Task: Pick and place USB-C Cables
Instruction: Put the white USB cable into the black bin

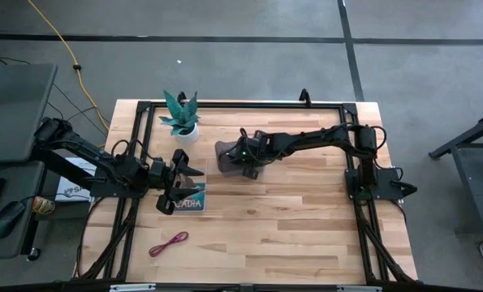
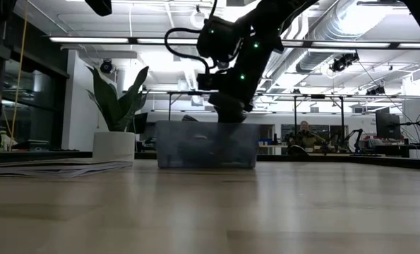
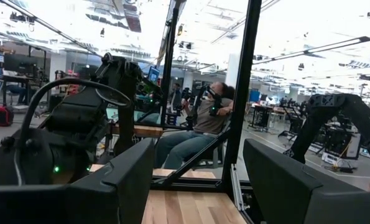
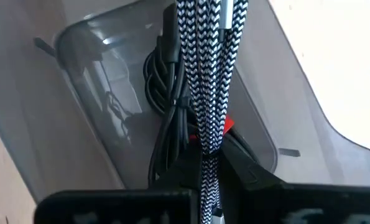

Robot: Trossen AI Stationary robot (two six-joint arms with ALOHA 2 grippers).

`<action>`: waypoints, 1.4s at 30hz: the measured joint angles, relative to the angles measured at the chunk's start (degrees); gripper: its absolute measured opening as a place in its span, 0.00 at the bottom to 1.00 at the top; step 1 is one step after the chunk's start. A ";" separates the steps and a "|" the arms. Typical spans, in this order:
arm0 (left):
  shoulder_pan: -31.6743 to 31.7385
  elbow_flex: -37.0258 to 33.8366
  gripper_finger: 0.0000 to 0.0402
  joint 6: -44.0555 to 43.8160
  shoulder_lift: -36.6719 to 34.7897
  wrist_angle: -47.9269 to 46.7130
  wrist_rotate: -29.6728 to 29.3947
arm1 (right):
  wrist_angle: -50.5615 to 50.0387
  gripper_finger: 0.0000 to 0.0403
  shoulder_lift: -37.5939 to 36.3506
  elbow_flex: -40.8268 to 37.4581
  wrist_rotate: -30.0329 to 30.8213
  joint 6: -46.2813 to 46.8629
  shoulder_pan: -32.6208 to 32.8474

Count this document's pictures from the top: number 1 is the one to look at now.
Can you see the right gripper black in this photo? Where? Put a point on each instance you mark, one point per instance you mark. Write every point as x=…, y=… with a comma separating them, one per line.
x=251, y=150

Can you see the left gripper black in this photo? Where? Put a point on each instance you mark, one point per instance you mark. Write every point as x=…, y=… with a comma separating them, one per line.
x=164, y=174

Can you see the translucent grey plastic bin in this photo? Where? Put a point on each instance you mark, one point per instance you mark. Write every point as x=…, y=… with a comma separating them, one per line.
x=225, y=169

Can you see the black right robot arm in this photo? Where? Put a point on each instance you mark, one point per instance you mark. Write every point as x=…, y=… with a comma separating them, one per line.
x=314, y=140

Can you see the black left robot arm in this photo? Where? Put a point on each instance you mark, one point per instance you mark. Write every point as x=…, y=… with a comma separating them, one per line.
x=91, y=152

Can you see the teal Arcadia card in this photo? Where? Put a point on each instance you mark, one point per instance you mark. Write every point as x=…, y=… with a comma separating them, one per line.
x=192, y=204

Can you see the snake plant in white pot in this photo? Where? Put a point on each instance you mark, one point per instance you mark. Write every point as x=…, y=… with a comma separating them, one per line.
x=186, y=130

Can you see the white printed box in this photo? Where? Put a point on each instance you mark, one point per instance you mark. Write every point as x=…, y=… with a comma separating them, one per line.
x=72, y=190

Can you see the round brown printed tin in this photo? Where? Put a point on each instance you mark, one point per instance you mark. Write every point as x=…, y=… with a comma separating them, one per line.
x=43, y=205

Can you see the black caster wheel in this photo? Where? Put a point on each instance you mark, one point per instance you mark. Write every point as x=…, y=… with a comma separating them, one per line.
x=34, y=254

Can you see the black computer mouse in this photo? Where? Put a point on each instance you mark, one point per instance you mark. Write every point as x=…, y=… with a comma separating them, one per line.
x=7, y=219

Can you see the grey raised desk panel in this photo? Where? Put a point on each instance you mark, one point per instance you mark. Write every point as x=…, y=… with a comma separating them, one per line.
x=14, y=113

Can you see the dark grey desk surface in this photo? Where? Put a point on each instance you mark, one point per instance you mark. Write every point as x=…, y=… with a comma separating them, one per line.
x=9, y=247

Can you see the black metal stand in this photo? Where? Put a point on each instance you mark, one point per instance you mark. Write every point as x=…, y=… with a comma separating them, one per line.
x=474, y=190

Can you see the black aluminium table frame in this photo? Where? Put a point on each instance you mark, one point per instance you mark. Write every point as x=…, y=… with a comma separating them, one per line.
x=245, y=105

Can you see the silver metal bracket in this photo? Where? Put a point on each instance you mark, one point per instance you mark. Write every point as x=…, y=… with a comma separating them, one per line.
x=132, y=287
x=359, y=288

